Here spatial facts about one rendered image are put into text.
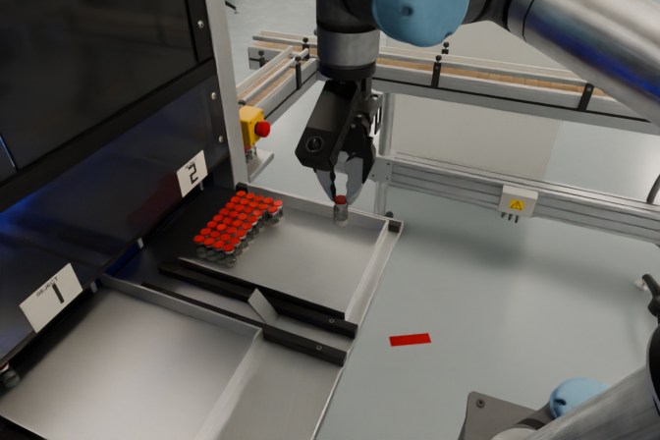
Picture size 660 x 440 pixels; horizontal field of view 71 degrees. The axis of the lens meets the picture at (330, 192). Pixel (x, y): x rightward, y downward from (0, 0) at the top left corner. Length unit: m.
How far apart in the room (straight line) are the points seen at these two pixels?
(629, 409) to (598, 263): 2.12
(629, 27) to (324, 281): 0.64
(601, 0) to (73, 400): 0.82
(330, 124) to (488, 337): 1.55
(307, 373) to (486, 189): 1.23
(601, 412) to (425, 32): 0.32
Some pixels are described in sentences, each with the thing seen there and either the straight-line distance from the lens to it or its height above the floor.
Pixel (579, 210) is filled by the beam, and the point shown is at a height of 0.50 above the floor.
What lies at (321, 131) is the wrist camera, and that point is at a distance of 0.55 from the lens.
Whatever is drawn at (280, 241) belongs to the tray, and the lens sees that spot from 0.97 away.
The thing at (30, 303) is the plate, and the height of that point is 1.04.
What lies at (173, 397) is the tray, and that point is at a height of 0.88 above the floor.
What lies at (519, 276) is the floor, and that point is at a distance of 2.26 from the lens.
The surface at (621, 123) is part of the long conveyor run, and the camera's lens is 1.68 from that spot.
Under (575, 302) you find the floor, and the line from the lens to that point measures 2.25.
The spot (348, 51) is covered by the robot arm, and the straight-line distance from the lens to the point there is 0.54.
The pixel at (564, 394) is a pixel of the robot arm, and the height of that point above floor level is 1.02.
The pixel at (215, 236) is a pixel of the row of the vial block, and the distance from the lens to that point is 0.94.
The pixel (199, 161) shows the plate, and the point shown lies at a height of 1.03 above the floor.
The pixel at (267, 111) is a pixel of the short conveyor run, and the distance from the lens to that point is 1.43.
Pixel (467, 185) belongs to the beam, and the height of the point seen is 0.51.
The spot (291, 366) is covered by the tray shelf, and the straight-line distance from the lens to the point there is 0.78.
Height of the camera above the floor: 1.54
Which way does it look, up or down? 37 degrees down
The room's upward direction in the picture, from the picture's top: straight up
